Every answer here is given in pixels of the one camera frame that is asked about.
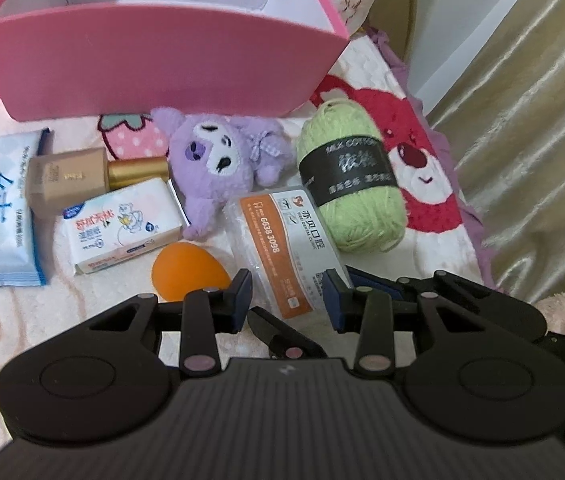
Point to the blue white tissue pack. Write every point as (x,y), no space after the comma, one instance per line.
(19,262)

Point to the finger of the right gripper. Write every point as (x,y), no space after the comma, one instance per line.
(387,287)
(282,341)

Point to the golden satin curtain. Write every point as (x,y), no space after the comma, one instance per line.
(505,121)

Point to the green yarn ball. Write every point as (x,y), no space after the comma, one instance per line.
(344,166)

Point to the orange white floss pack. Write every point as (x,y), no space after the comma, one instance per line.
(280,236)

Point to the purple plush toy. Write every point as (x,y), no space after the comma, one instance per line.
(215,158)

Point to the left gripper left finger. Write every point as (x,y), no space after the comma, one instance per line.
(198,319)

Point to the beige foundation bottle gold cap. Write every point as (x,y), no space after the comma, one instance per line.
(55,182)

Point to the white wet wipes pack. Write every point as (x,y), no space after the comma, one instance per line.
(123,224)

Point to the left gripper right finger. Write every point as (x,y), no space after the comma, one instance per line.
(370,312)

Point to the orange makeup sponge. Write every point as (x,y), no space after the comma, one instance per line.
(183,267)

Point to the pink cardboard box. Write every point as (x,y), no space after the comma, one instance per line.
(72,58)

